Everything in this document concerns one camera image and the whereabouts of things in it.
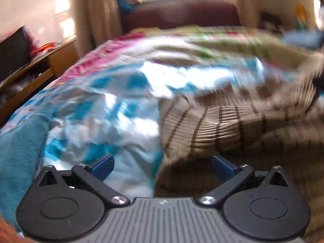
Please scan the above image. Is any bright blue cloth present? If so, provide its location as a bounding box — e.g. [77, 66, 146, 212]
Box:
[116, 0, 134, 16]

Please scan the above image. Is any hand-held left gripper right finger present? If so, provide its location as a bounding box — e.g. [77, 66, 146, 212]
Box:
[198, 154, 289, 207]

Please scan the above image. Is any orange item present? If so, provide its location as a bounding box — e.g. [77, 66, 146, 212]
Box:
[37, 43, 58, 54]

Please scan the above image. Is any blue rolled cloth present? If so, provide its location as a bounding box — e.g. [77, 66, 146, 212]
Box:
[282, 29, 322, 49]

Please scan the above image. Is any pink cloth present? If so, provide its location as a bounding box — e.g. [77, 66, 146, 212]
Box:
[25, 28, 42, 56]

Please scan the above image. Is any floral bedsheet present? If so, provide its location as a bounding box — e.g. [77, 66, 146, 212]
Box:
[51, 25, 324, 92]

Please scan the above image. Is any teal towel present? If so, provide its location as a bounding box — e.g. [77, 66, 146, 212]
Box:
[0, 104, 51, 231]

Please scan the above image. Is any black television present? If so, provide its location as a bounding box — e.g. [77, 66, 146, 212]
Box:
[0, 27, 33, 81]

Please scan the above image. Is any blue checkered plastic sheet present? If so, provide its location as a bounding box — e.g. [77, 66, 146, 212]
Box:
[0, 56, 299, 199]

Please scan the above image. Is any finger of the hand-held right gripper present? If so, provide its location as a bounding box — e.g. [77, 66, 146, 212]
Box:
[313, 77, 324, 99]

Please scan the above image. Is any maroon headboard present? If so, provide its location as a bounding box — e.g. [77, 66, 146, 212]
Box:
[125, 1, 241, 32]

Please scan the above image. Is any beige curtain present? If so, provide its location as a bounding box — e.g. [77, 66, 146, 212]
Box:
[76, 0, 122, 57]
[233, 0, 262, 27]

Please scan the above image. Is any wooden desk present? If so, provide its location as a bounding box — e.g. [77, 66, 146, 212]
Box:
[0, 39, 78, 126]

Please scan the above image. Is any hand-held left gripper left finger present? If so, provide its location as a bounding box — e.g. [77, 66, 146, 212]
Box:
[34, 153, 131, 207]

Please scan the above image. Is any beige striped knit garment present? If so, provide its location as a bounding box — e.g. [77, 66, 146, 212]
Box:
[153, 53, 324, 243]

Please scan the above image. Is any dark nightstand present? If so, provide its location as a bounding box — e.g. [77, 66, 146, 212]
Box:
[259, 11, 284, 32]

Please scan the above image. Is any orange fuzzy cloth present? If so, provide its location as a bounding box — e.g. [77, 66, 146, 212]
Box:
[0, 216, 27, 243]

